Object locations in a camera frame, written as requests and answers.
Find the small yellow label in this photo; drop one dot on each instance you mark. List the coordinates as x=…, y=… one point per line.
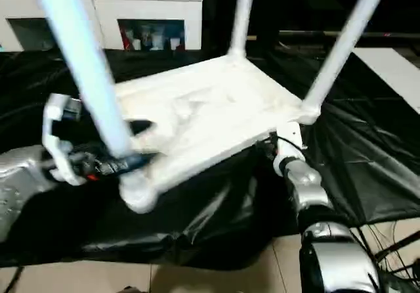
x=251, y=38

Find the white plastic table top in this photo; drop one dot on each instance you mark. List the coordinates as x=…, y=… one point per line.
x=213, y=109

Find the white plastic table leg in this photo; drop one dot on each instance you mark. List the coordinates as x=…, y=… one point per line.
x=348, y=44
x=243, y=17
x=88, y=60

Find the black metal bar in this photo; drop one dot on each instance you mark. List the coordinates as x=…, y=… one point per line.
x=302, y=33

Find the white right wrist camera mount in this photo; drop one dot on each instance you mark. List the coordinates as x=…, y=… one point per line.
x=290, y=139

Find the white glass-door cabinet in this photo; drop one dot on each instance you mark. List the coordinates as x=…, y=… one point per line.
x=147, y=8

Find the black tripod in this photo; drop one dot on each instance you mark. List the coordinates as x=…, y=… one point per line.
x=398, y=242

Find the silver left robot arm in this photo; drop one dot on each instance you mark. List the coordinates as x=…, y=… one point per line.
x=19, y=181

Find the black work surface mat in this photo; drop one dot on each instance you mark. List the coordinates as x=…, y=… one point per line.
x=229, y=214

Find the white flat board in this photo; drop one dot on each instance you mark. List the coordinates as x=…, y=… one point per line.
x=390, y=73

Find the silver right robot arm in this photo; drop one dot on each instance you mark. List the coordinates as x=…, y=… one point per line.
x=311, y=188

